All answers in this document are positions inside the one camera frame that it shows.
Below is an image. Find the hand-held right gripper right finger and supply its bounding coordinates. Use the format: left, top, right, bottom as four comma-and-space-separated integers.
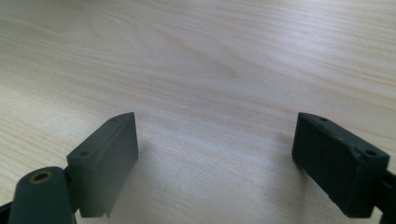
291, 112, 390, 218

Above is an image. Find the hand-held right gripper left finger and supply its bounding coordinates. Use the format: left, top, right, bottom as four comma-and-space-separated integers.
65, 111, 139, 218

